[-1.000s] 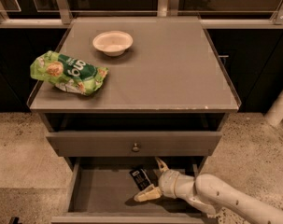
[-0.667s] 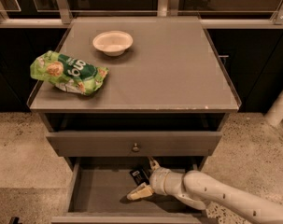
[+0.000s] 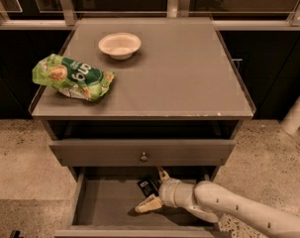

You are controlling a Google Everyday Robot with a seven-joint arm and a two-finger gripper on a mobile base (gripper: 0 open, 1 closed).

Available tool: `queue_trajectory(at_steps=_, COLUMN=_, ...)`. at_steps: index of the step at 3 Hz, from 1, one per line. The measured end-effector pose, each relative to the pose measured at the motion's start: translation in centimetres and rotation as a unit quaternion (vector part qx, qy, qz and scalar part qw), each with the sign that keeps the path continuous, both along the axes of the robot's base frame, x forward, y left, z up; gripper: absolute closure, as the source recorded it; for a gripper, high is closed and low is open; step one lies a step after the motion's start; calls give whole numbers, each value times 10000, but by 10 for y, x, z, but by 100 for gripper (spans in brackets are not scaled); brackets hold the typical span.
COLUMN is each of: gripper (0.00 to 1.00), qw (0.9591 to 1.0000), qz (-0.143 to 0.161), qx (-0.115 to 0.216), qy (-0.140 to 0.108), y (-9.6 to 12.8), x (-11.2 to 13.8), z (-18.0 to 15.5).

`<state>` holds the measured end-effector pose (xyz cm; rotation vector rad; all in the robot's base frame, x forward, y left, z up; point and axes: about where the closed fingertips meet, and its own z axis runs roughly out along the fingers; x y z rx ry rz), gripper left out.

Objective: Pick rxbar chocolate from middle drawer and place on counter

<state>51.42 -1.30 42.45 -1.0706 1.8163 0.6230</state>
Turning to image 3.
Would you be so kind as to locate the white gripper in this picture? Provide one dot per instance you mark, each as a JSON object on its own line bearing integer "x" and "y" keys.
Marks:
{"x": 169, "y": 192}

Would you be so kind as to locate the black rxbar chocolate bar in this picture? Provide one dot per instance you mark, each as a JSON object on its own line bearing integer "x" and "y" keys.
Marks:
{"x": 147, "y": 187}

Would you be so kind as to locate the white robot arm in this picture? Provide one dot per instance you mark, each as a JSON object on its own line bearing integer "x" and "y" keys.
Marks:
{"x": 207, "y": 201}

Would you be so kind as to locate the round metal drawer knob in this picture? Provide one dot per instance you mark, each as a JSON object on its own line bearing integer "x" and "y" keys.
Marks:
{"x": 144, "y": 157}

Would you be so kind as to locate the grey top drawer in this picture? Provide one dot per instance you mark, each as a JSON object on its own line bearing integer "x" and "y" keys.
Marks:
{"x": 126, "y": 153}

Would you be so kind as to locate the open grey middle drawer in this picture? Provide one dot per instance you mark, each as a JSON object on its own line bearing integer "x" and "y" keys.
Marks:
{"x": 104, "y": 207}

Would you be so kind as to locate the grey drawer cabinet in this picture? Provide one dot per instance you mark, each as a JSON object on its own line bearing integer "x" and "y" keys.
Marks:
{"x": 179, "y": 85}

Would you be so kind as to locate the green chip bag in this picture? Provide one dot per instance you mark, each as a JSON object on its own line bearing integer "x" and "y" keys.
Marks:
{"x": 72, "y": 78}

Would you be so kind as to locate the white paper bowl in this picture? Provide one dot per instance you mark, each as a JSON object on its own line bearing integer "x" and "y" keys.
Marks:
{"x": 120, "y": 46}

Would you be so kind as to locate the small black floor object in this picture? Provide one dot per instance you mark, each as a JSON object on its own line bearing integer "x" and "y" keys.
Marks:
{"x": 15, "y": 234}

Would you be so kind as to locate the white cylindrical post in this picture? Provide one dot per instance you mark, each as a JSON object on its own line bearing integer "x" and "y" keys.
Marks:
{"x": 291, "y": 122}

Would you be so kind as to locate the metal railing frame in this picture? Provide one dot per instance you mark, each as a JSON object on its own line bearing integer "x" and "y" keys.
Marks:
{"x": 225, "y": 15}

